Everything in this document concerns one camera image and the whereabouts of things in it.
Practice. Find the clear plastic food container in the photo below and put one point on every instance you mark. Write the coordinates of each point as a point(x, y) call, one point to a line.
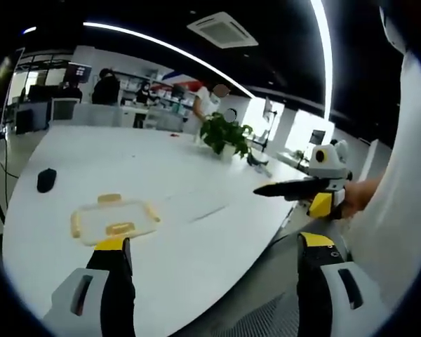
point(112, 219)

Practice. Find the ceiling air conditioner vent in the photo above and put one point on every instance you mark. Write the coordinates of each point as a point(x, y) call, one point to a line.
point(222, 29)

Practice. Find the green potted plant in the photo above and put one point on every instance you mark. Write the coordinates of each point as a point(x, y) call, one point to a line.
point(224, 131)

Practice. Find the wall monitor screen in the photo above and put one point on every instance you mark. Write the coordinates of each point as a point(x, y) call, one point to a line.
point(80, 72)

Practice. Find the dark mesh chair seat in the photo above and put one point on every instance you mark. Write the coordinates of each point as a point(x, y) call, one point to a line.
point(263, 319)

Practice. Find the long ceiling light strip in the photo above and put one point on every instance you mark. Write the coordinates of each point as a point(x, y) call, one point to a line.
point(325, 52)
point(168, 47)

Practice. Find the small white-framed monitor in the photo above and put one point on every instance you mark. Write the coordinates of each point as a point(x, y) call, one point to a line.
point(318, 137)

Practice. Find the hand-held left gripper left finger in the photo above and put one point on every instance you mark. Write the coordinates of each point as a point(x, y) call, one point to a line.
point(91, 298)

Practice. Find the black desk monitor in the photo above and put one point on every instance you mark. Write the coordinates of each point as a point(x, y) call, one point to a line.
point(42, 93)

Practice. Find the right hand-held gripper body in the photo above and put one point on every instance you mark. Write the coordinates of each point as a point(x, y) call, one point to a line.
point(331, 165)

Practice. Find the person's right hand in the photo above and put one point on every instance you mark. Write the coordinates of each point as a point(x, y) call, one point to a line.
point(363, 194)

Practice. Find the dark tool on table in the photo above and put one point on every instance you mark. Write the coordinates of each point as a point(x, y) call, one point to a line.
point(257, 162)

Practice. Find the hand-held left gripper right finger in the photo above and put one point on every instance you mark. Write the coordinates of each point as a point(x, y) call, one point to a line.
point(322, 298)

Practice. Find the small black object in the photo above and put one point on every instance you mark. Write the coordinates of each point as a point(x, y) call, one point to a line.
point(46, 180)

